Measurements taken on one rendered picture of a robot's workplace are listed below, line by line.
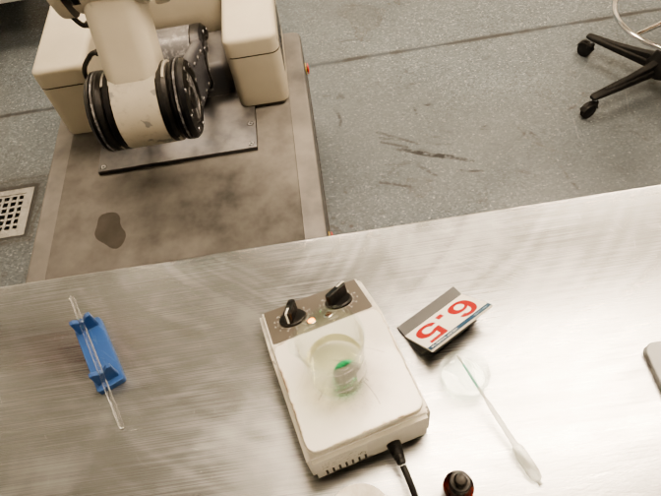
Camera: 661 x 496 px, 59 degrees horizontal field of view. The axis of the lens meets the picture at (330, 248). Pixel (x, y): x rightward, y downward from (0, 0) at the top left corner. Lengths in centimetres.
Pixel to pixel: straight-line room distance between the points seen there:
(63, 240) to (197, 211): 31
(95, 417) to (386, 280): 38
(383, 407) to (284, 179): 88
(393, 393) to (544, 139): 149
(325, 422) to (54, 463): 33
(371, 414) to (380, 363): 5
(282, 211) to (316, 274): 58
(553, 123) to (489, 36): 48
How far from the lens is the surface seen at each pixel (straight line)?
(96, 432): 75
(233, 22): 149
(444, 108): 205
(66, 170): 161
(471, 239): 78
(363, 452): 61
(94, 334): 79
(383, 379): 59
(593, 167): 193
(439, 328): 68
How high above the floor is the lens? 139
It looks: 55 degrees down
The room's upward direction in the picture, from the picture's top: 11 degrees counter-clockwise
